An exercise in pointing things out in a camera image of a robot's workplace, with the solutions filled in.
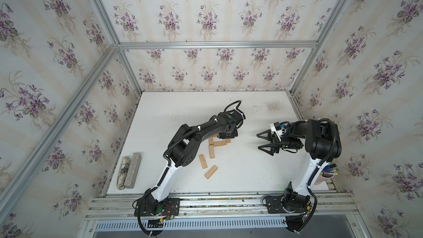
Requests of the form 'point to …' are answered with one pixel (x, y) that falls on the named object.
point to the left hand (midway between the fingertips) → (231, 136)
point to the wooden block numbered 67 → (211, 151)
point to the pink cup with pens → (327, 172)
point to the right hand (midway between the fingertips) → (262, 143)
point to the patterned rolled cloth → (122, 173)
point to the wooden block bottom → (211, 172)
